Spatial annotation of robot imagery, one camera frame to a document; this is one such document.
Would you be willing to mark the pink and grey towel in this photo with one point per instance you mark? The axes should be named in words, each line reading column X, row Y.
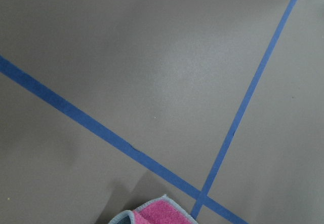
column 162, row 210

